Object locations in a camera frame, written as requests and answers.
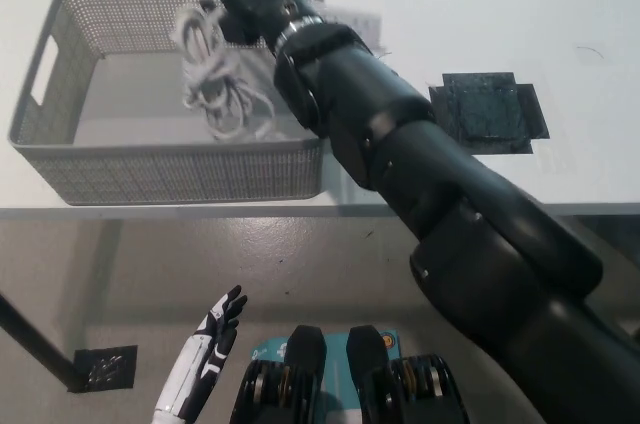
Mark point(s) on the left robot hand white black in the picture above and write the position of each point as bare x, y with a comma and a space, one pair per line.
210, 344

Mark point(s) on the black tape patch on floor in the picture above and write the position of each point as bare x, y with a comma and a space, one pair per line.
102, 368

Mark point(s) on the robot body black teal blocks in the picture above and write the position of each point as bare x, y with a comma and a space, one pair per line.
345, 379

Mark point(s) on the grey perforated plastic basket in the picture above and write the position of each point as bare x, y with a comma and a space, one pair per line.
175, 174

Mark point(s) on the black metal table leg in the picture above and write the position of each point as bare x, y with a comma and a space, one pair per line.
35, 344

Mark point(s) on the black tape patch on table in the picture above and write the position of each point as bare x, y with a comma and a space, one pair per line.
487, 111

